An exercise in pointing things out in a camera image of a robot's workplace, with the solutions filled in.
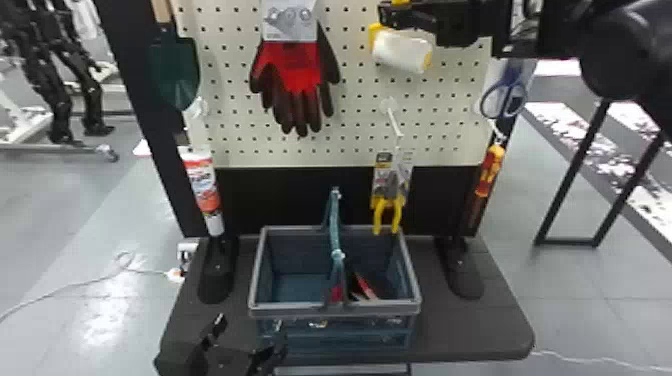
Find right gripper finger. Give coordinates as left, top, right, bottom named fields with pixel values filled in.
left=377, top=2, right=439, bottom=35

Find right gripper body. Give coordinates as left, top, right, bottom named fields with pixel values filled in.
left=434, top=0, right=494, bottom=50

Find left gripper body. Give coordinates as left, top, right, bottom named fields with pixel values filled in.
left=245, top=343, right=288, bottom=376

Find white paint roller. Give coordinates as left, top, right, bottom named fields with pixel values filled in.
left=367, top=21, right=435, bottom=75

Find blue scissors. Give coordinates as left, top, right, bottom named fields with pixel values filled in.
left=477, top=56, right=539, bottom=121

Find blue basket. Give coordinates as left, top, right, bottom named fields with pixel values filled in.
left=247, top=187, right=423, bottom=365

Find white pegboard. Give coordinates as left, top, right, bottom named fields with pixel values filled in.
left=94, top=0, right=519, bottom=305

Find red and black gloves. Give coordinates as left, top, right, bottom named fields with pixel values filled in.
left=248, top=0, right=342, bottom=139

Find white power strip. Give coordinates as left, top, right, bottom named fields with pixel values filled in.
left=166, top=238, right=201, bottom=285

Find red screwdriver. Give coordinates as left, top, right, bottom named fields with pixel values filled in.
left=463, top=143, right=507, bottom=233

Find yellow pliers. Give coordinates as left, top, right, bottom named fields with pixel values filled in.
left=369, top=149, right=415, bottom=236

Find white sealant tube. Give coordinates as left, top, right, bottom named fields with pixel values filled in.
left=178, top=145, right=226, bottom=238

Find black side table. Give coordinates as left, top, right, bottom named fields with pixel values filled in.
left=533, top=96, right=667, bottom=248

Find green trowel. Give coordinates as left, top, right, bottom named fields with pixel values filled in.
left=148, top=0, right=202, bottom=113

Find red handled tool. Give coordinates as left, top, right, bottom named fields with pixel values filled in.
left=324, top=271, right=380, bottom=306

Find white cable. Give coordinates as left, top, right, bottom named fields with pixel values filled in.
left=529, top=348, right=672, bottom=375
left=0, top=250, right=182, bottom=325

